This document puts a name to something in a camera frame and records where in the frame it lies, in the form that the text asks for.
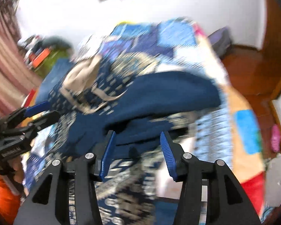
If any blue denim cloth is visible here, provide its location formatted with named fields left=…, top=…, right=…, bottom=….
left=37, top=58, right=74, bottom=104

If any green box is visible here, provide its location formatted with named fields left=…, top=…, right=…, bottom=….
left=35, top=46, right=71, bottom=78

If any grey neck pillow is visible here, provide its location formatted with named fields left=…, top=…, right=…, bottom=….
left=43, top=36, right=73, bottom=52

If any purple chair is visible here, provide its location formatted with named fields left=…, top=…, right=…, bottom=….
left=207, top=27, right=233, bottom=59

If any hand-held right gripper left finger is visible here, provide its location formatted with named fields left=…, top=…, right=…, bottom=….
left=13, top=130, right=116, bottom=225

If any person's left hand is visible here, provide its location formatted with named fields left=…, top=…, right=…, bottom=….
left=10, top=158, right=26, bottom=184

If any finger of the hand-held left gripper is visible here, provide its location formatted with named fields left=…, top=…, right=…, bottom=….
left=5, top=101, right=50, bottom=128
left=19, top=110, right=61, bottom=139

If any pile of clutter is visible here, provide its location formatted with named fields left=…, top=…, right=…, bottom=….
left=18, top=35, right=45, bottom=64

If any navy patterned garment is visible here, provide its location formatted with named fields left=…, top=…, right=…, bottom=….
left=26, top=54, right=223, bottom=225

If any blue patchwork blanket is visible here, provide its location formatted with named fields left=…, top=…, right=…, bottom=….
left=21, top=19, right=267, bottom=225

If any red edged board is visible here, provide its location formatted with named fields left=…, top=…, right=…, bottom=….
left=21, top=88, right=37, bottom=109

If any striped pink curtain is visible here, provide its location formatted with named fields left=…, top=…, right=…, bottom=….
left=0, top=0, right=44, bottom=116

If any pink slipper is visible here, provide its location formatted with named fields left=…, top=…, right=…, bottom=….
left=270, top=124, right=281, bottom=153

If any white cabinet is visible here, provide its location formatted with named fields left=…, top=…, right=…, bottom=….
left=263, top=98, right=281, bottom=208

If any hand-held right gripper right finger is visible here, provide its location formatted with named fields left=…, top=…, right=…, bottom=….
left=160, top=131, right=260, bottom=225

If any orange box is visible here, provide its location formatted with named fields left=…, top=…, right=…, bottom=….
left=31, top=47, right=55, bottom=68

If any wooden door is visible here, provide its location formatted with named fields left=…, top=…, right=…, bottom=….
left=260, top=0, right=281, bottom=100

